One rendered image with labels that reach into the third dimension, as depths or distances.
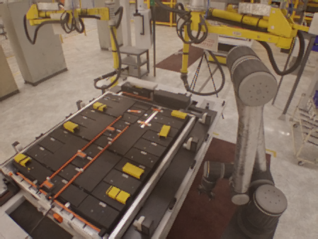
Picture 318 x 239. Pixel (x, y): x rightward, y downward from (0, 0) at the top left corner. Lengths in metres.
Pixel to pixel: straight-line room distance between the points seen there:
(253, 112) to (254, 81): 0.15
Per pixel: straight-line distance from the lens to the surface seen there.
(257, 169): 1.44
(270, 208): 1.31
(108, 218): 1.45
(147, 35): 4.68
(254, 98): 0.80
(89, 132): 2.07
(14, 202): 2.04
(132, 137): 1.92
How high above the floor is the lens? 2.27
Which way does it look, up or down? 36 degrees down
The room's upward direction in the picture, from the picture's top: straight up
